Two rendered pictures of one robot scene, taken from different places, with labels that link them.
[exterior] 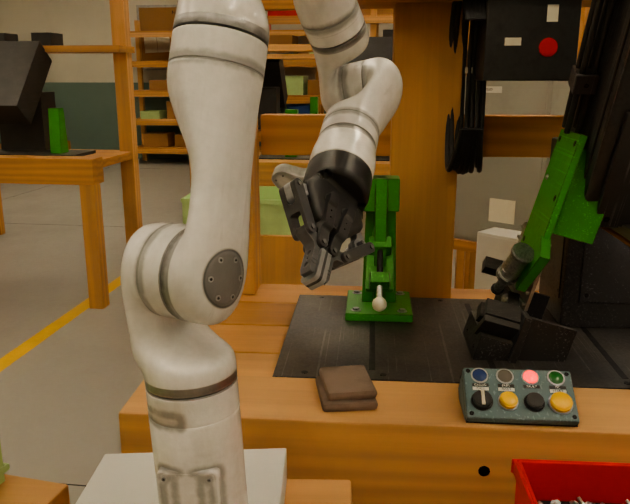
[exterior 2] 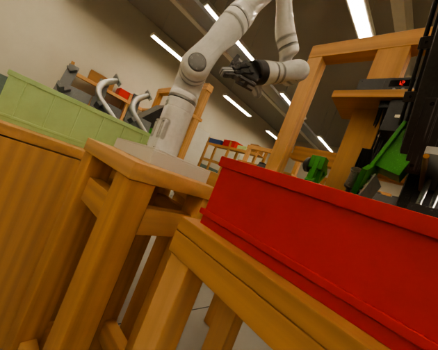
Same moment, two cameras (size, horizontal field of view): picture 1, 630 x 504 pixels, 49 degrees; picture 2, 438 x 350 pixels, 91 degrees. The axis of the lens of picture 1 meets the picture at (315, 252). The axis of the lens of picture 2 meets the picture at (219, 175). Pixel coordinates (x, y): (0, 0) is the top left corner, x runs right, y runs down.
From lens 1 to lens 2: 0.70 m
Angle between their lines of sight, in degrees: 42
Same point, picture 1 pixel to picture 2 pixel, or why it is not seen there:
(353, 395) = not seen: hidden behind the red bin
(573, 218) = (390, 160)
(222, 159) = (213, 32)
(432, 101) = (358, 144)
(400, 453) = not seen: hidden behind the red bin
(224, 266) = (198, 57)
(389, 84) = (299, 63)
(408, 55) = (353, 127)
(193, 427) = (169, 104)
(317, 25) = (278, 38)
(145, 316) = (179, 79)
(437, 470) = not seen: hidden behind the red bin
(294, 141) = (302, 155)
